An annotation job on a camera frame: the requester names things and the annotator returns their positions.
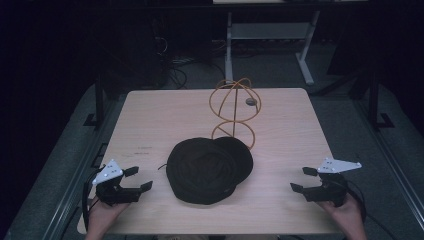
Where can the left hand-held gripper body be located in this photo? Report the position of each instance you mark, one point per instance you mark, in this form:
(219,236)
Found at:
(110,195)

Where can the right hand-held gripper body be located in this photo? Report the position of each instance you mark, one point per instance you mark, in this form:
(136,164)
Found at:
(328,193)

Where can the black cap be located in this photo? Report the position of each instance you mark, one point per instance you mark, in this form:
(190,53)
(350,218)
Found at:
(203,170)

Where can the person's left hand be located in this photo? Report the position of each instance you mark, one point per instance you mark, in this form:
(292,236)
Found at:
(101,215)

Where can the person's right hand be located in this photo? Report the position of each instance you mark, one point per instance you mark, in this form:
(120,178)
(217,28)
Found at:
(346,216)

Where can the black metal stand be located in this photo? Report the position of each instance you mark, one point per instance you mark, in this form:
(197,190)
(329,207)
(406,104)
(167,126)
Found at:
(99,100)
(373,100)

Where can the grey round table grommet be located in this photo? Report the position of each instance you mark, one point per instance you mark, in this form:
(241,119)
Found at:
(251,101)

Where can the grey metal rail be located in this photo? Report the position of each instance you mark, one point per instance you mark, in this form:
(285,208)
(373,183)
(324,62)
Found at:
(398,186)
(74,188)

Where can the white metal desk frame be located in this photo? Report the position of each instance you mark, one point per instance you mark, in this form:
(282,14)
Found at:
(266,30)

